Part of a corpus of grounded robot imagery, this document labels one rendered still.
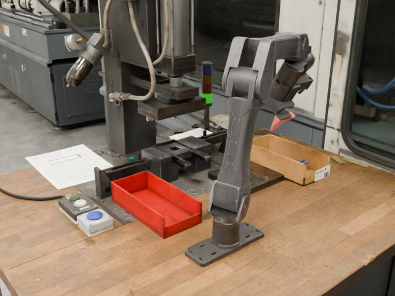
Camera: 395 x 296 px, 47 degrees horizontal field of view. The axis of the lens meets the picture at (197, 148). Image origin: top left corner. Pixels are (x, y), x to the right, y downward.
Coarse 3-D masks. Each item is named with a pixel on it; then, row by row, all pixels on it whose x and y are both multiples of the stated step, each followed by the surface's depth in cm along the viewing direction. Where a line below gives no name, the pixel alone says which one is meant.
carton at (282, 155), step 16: (256, 144) 154; (272, 144) 157; (288, 144) 152; (256, 160) 149; (272, 160) 143; (288, 160) 138; (320, 160) 143; (288, 176) 139; (304, 176) 134; (320, 176) 140
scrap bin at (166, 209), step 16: (128, 176) 128; (144, 176) 131; (112, 192) 126; (128, 192) 129; (144, 192) 131; (160, 192) 128; (176, 192) 121; (128, 208) 120; (144, 208) 113; (160, 208) 122; (176, 208) 122; (192, 208) 117; (160, 224) 109; (176, 224) 111; (192, 224) 114
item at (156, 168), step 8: (208, 152) 145; (152, 160) 136; (168, 160) 135; (192, 160) 144; (200, 160) 144; (152, 168) 137; (160, 168) 134; (168, 168) 136; (176, 168) 138; (192, 168) 145; (200, 168) 145; (208, 168) 147; (160, 176) 135; (168, 176) 137; (176, 176) 139
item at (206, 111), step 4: (204, 64) 158; (208, 64) 158; (208, 104) 164; (208, 108) 165; (204, 112) 166; (208, 112) 166; (204, 116) 167; (208, 116) 167; (204, 120) 167; (208, 120) 167; (204, 124) 168; (208, 124) 168; (204, 128) 169; (208, 128) 168
